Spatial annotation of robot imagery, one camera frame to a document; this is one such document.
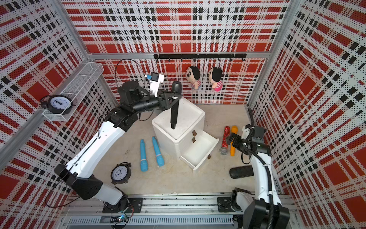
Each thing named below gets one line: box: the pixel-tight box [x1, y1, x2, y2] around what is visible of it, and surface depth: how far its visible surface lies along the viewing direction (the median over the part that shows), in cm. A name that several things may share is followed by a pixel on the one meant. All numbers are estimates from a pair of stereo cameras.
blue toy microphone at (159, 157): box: [152, 135, 165, 167], surface depth 93 cm
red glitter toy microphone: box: [219, 125, 231, 156], surface depth 95 cm
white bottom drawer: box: [178, 130, 220, 170], surface depth 94 cm
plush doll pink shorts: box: [208, 66, 224, 92], surface depth 96 cm
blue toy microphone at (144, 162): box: [140, 138, 149, 173], surface depth 92 cm
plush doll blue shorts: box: [185, 65, 202, 91], surface depth 95 cm
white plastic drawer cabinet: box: [151, 97, 220, 171], surface depth 81 cm
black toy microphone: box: [170, 81, 183, 130], surface depth 60 cm
